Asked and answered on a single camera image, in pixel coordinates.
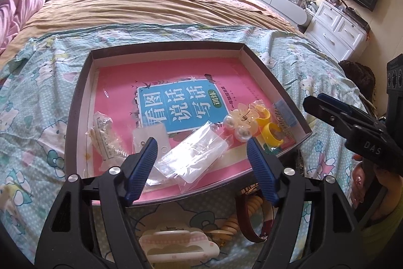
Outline white dresser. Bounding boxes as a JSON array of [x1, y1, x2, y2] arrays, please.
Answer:
[[304, 0, 370, 63]]

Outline cartoon cat printed blanket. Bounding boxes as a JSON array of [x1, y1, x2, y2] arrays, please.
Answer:
[[0, 25, 378, 269]]

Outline bagged white card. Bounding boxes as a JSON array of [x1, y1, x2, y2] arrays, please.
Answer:
[[131, 126, 180, 192]]

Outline tan bed sheet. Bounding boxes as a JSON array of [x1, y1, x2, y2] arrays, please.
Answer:
[[0, 0, 306, 74]]

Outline clear ring bag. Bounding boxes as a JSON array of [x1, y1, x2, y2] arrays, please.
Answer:
[[253, 105, 295, 158]]

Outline brown leather bracelet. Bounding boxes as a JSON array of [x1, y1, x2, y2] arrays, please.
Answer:
[[236, 185, 274, 243]]

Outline small blue box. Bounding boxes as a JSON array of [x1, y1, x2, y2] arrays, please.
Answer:
[[272, 100, 298, 143]]

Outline yellow ring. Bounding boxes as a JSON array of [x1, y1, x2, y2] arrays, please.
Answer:
[[254, 107, 272, 128], [262, 122, 283, 146]]

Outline dark brown cardboard box tray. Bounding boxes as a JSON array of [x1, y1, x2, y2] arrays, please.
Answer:
[[64, 41, 313, 208]]

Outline beige bead bracelet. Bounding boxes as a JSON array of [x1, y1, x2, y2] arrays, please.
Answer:
[[203, 195, 263, 246]]

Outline pink book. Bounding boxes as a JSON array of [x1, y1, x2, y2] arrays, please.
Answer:
[[93, 56, 298, 203]]

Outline person's right hand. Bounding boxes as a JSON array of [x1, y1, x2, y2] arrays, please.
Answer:
[[349, 156, 403, 216]]

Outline cream hair claw clip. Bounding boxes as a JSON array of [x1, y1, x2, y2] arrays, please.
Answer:
[[139, 225, 221, 265]]

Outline pink quilt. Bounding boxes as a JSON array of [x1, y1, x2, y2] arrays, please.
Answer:
[[0, 0, 51, 55]]

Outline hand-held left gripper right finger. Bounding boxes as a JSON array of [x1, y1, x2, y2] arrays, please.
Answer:
[[246, 137, 369, 269]]

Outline dark brown fuzzy thing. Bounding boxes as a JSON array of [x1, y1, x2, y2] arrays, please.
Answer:
[[338, 59, 377, 106]]

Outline thin pink blanket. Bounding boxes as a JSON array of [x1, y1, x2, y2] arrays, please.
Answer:
[[176, 0, 279, 17]]

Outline clear plastic bag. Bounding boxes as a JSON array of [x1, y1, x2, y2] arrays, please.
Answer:
[[156, 120, 229, 193]]

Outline person's yellow-green clothing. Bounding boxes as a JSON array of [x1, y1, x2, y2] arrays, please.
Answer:
[[359, 203, 403, 244]]

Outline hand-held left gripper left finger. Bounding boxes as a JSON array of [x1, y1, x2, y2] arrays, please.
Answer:
[[35, 137, 158, 269]]

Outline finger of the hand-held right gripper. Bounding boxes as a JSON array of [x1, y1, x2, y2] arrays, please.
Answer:
[[303, 95, 378, 144], [317, 93, 378, 124]]

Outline bagged white hair comb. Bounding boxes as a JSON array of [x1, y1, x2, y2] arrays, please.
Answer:
[[86, 111, 129, 172]]

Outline pearl flower hair clip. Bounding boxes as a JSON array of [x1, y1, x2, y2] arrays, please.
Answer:
[[223, 103, 263, 142]]

